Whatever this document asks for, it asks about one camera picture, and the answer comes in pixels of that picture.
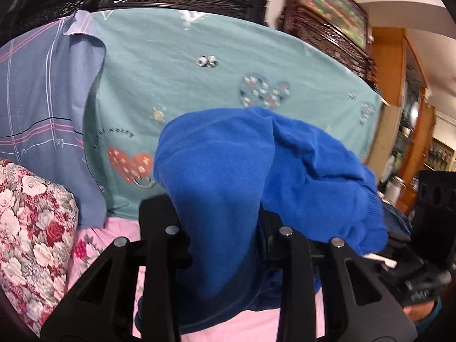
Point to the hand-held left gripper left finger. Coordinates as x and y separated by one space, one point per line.
156 217

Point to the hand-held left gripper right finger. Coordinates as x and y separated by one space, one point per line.
281 253

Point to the blue and red pants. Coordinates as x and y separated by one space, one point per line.
213 185

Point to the person's right hand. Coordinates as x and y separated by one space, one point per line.
420 314

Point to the dark denim cloth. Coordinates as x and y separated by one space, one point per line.
396 219

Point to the silver metal pot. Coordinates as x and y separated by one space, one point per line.
393 188

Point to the pink floral bedsheet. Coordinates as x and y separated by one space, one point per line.
89 245

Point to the red floral pillow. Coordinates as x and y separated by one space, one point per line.
32 238

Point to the teal heart-print blanket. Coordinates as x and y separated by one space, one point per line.
178 78

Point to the wooden cabinet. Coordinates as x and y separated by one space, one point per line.
388 64

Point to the blue plaid cloth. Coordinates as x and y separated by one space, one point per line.
35 96

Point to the dark carved wooden panel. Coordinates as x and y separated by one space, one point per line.
320 37

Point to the framed landscape painting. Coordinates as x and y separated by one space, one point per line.
331 7

